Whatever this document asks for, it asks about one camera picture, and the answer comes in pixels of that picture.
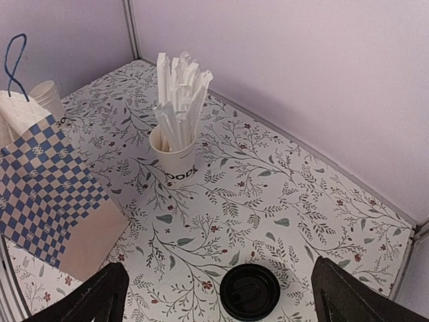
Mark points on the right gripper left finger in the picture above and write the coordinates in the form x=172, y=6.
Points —
x=100, y=298

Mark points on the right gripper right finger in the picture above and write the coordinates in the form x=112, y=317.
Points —
x=338, y=296

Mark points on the checkered paper takeout bag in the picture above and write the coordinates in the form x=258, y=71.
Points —
x=51, y=204

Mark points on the stack of white paper cups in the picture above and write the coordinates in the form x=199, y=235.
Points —
x=46, y=94

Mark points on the stack of black lids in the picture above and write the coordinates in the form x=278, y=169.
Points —
x=249, y=292

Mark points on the floral table mat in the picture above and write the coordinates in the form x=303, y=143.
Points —
x=256, y=197

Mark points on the bundle of white wrapped straws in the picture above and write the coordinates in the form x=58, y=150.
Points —
x=182, y=89

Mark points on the right aluminium frame post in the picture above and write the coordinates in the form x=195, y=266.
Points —
x=420, y=232

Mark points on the aluminium frame post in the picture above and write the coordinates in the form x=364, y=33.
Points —
x=420, y=232
x=132, y=29

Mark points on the left aluminium frame post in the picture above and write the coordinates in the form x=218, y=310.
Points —
x=132, y=29

